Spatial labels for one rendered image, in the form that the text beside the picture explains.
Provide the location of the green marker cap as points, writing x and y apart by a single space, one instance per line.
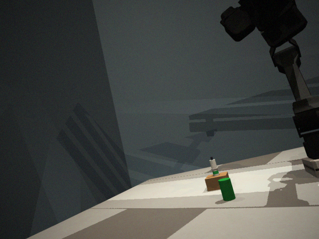
226 189

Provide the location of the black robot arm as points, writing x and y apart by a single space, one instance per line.
238 24

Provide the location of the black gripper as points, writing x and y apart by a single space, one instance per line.
270 18

